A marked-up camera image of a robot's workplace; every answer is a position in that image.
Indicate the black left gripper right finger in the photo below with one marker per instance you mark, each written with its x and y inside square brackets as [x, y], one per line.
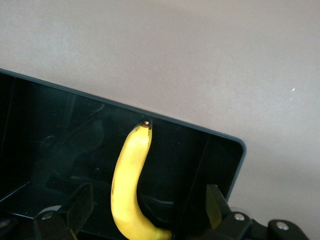
[220, 207]

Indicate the black rectangular plastic box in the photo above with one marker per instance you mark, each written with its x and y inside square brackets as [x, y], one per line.
[50, 140]

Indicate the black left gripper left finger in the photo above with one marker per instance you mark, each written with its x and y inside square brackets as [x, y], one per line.
[75, 207]

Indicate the yellow banana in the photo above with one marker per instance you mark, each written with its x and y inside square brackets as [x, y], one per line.
[130, 175]

